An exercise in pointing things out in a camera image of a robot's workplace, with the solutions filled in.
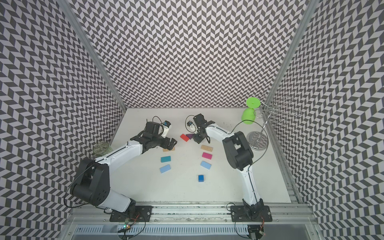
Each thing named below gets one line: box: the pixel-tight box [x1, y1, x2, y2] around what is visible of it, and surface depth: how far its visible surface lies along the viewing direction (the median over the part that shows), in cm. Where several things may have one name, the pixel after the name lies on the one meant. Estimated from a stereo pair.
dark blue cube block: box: [198, 175, 205, 182], surface depth 85 cm
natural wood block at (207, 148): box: [200, 145, 214, 152], surface depth 98 cm
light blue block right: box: [200, 160, 212, 170], surface depth 93 cm
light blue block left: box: [159, 164, 171, 174], surface depth 90 cm
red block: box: [180, 133, 190, 142], surface depth 104 cm
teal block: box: [160, 156, 171, 163], surface depth 93 cm
